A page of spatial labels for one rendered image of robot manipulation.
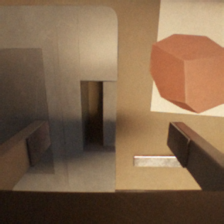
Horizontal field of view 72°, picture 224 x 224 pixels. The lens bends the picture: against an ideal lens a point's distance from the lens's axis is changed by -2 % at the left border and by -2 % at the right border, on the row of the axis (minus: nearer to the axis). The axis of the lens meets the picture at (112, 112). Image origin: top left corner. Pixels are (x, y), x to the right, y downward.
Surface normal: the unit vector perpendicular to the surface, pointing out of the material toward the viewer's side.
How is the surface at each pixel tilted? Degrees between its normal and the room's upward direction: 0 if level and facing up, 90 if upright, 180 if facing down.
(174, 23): 0
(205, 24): 0
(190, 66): 11
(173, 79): 40
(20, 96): 0
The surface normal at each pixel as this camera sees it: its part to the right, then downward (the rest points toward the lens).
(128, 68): 0.00, 0.28
